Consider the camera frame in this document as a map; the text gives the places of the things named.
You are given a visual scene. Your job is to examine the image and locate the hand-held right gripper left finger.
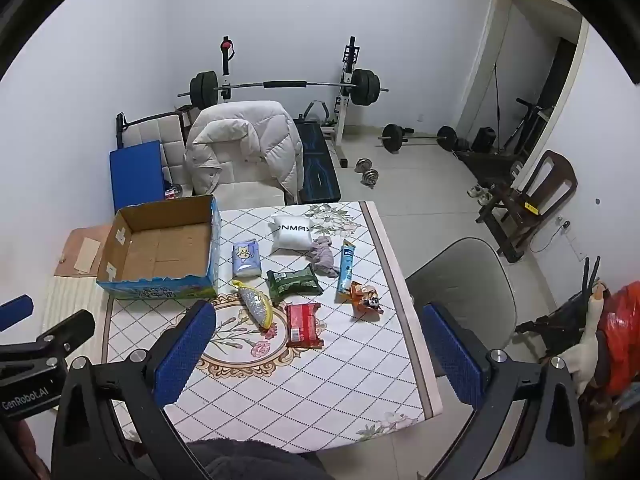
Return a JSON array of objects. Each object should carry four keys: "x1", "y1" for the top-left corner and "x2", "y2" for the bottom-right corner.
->
[{"x1": 50, "y1": 300, "x2": 218, "y2": 480}]

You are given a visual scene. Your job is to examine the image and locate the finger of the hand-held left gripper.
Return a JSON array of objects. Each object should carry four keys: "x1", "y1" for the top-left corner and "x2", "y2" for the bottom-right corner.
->
[
  {"x1": 0, "y1": 294, "x2": 35, "y2": 333},
  {"x1": 27, "y1": 309, "x2": 97, "y2": 361}
]

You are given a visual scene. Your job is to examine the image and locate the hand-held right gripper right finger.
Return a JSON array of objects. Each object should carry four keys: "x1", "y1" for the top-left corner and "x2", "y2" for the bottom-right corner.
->
[{"x1": 423, "y1": 302, "x2": 587, "y2": 480}]

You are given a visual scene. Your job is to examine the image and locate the person's left forearm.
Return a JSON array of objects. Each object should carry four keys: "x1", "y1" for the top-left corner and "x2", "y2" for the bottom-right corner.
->
[{"x1": 0, "y1": 417, "x2": 52, "y2": 480}]

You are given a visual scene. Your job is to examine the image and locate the red soft packet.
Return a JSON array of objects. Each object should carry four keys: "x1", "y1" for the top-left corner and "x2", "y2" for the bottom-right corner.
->
[{"x1": 284, "y1": 302, "x2": 326, "y2": 351}]

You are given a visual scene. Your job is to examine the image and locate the green soft packet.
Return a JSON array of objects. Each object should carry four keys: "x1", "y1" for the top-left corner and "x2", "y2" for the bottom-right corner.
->
[{"x1": 265, "y1": 268, "x2": 322, "y2": 307}]

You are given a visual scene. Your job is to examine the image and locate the cream ribbed mat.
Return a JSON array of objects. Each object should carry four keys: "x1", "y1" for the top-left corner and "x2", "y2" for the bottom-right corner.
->
[{"x1": 41, "y1": 275, "x2": 109, "y2": 347}]

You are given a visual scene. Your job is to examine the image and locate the grey fabric chair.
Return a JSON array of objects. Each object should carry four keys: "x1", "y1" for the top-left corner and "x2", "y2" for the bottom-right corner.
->
[{"x1": 404, "y1": 236, "x2": 519, "y2": 379}]

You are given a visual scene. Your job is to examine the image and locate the flat cardboard sheet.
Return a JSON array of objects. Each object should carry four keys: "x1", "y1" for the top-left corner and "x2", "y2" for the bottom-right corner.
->
[{"x1": 54, "y1": 224, "x2": 114, "y2": 278}]

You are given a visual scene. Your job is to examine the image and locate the silver and yellow pouch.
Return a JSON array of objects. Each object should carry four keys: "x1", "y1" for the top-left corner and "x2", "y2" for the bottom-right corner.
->
[{"x1": 230, "y1": 280, "x2": 279, "y2": 332}]

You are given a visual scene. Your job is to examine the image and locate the black folding stand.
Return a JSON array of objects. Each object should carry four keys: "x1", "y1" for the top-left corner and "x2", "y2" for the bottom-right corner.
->
[{"x1": 514, "y1": 289, "x2": 597, "y2": 357}]

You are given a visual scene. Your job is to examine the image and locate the orange cartoon snack packet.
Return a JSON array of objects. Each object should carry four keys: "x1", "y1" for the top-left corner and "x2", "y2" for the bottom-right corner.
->
[{"x1": 348, "y1": 281, "x2": 386, "y2": 318}]

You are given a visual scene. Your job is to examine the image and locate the open cardboard box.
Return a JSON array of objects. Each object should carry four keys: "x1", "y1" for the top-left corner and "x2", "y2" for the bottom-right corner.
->
[{"x1": 96, "y1": 194, "x2": 222, "y2": 302}]

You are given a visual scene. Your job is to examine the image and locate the light blue snack packet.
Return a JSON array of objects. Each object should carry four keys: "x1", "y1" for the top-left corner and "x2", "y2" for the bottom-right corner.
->
[{"x1": 231, "y1": 240, "x2": 263, "y2": 278}]

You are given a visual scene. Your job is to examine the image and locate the white goose plush toy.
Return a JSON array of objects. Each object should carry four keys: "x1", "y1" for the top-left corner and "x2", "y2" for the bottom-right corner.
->
[{"x1": 559, "y1": 281, "x2": 610, "y2": 397}]

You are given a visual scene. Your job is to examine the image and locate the floral patterned tablecloth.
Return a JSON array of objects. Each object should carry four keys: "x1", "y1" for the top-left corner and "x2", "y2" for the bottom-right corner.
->
[{"x1": 101, "y1": 201, "x2": 444, "y2": 457}]

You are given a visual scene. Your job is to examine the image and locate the person's dark clothing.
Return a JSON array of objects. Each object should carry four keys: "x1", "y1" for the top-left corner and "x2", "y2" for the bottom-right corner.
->
[{"x1": 186, "y1": 436, "x2": 334, "y2": 480}]

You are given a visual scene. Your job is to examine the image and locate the blue and white tube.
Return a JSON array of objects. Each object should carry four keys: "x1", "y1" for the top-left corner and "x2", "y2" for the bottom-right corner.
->
[{"x1": 335, "y1": 240, "x2": 358, "y2": 296}]

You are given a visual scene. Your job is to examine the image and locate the black router with antennas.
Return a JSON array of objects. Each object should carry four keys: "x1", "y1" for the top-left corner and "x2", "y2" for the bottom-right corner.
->
[{"x1": 579, "y1": 255, "x2": 604, "y2": 302}]

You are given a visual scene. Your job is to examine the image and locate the small white pillow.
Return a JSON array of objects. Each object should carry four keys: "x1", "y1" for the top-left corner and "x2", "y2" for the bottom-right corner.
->
[{"x1": 271, "y1": 215, "x2": 314, "y2": 254}]

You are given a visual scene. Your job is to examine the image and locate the pair of small shoes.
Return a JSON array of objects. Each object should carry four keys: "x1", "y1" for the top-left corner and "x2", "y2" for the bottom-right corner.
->
[{"x1": 466, "y1": 184, "x2": 497, "y2": 207}]

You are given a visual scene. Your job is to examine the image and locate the grey plush toy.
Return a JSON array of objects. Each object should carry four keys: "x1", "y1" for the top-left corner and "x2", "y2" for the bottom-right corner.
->
[{"x1": 308, "y1": 235, "x2": 342, "y2": 278}]

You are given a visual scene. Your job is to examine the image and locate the blue foam pad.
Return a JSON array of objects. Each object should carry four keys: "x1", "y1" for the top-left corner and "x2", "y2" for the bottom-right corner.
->
[{"x1": 109, "y1": 140, "x2": 167, "y2": 214}]

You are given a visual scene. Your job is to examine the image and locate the red plastic bag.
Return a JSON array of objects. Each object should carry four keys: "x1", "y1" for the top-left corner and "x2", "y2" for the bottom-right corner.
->
[{"x1": 596, "y1": 281, "x2": 640, "y2": 397}]

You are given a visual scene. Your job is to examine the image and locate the dark wooden chair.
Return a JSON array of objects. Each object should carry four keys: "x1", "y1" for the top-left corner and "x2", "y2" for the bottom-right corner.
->
[{"x1": 474, "y1": 149, "x2": 579, "y2": 264}]

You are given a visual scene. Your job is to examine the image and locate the beige tufted chair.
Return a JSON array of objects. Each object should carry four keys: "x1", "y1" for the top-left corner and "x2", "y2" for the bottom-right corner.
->
[{"x1": 121, "y1": 109, "x2": 193, "y2": 182}]

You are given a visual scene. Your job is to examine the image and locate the black box speaker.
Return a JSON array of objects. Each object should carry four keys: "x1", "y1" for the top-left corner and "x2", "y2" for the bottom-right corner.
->
[{"x1": 471, "y1": 126, "x2": 497, "y2": 153}]

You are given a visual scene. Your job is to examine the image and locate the short barbell with black plates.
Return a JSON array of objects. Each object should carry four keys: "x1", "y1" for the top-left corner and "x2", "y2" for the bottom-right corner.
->
[{"x1": 377, "y1": 122, "x2": 459, "y2": 154}]

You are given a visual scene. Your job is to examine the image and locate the white puffer jacket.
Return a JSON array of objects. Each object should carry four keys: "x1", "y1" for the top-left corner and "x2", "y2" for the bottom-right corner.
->
[{"x1": 183, "y1": 100, "x2": 306, "y2": 206}]

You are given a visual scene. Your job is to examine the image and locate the black and blue weight bench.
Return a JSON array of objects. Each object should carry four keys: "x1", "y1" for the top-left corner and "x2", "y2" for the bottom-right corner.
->
[{"x1": 293, "y1": 118, "x2": 343, "y2": 206}]

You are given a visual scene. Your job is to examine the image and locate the black exercise machine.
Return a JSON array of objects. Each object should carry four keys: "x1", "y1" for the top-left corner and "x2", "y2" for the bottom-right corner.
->
[{"x1": 501, "y1": 96, "x2": 555, "y2": 154}]

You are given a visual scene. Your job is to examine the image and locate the white barbell rack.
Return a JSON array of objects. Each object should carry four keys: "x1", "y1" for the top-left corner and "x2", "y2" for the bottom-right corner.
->
[{"x1": 219, "y1": 35, "x2": 363, "y2": 169}]

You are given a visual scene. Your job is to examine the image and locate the long barbell with black plates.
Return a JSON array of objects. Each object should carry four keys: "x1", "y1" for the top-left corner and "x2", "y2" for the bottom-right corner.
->
[{"x1": 176, "y1": 69, "x2": 391, "y2": 111}]

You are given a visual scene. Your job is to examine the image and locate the black charger cable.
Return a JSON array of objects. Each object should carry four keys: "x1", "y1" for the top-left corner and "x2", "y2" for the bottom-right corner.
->
[{"x1": 529, "y1": 214, "x2": 572, "y2": 254}]

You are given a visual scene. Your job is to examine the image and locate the grey handle exerciser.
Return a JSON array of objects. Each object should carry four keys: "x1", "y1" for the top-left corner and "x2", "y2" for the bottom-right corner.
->
[{"x1": 304, "y1": 100, "x2": 332, "y2": 127}]

